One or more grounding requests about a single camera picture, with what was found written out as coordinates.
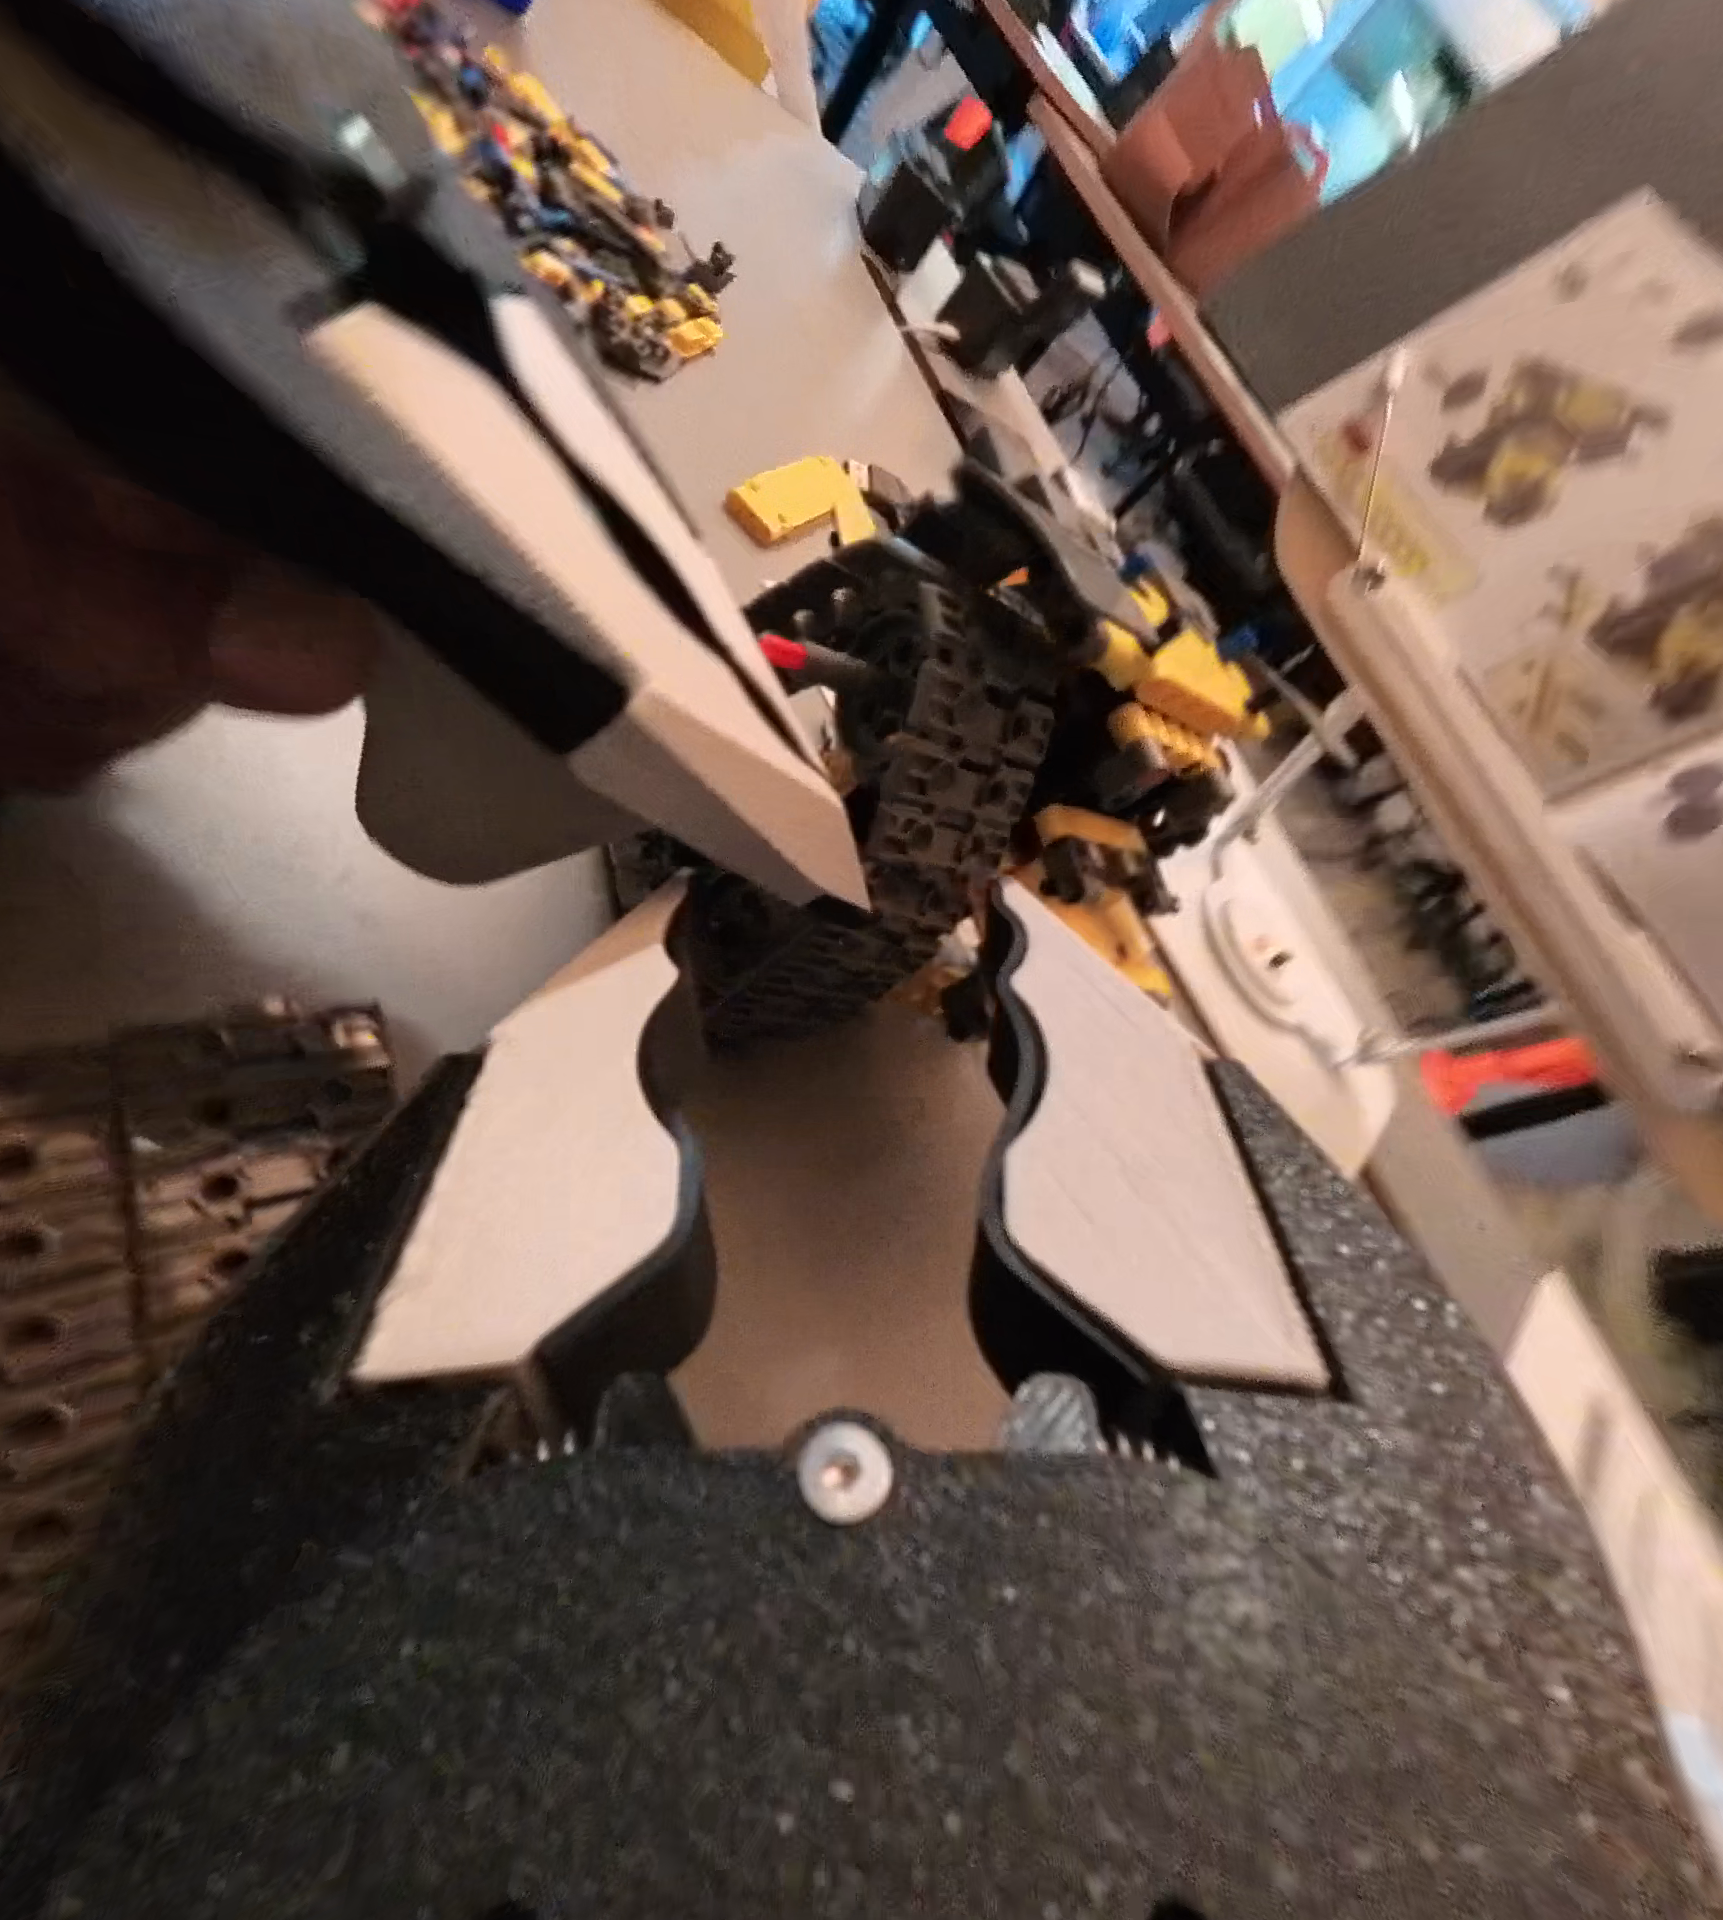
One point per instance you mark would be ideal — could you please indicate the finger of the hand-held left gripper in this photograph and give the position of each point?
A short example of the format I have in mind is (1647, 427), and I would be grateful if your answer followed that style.
(607, 452)
(500, 510)

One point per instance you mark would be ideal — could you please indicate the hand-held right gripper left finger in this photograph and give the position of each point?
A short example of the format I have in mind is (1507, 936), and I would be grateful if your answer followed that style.
(516, 1200)

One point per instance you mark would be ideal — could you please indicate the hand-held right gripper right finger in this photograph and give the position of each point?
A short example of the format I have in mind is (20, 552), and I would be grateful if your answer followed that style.
(1162, 1200)

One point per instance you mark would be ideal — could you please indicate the yellow toy brick robot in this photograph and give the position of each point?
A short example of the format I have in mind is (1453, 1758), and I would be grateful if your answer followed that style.
(1175, 676)

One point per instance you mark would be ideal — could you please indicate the person's left hand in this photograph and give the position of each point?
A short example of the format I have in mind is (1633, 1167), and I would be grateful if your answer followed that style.
(52, 600)

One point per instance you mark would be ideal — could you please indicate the yellow toy brick panel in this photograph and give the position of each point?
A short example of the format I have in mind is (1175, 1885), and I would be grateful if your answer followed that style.
(792, 502)

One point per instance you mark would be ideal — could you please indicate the pile of toy brick parts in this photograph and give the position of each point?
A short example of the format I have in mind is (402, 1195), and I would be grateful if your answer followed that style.
(576, 194)

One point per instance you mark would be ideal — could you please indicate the loose grey track strip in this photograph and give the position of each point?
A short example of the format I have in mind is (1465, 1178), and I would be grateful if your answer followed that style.
(7, 1352)
(244, 1141)

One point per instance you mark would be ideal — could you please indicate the brown paper bag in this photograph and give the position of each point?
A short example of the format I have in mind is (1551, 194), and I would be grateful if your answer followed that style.
(1216, 163)

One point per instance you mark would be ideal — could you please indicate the robot instruction booklet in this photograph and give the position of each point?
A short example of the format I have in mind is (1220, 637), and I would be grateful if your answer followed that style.
(1598, 452)

